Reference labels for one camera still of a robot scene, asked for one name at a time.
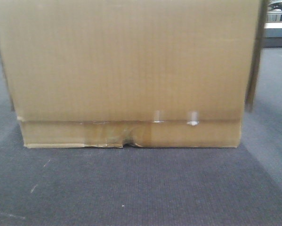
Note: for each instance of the brown cardboard carton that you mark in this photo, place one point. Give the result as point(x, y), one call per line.
point(147, 73)

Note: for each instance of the dark grey conveyor belt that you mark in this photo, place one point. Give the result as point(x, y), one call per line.
point(150, 187)

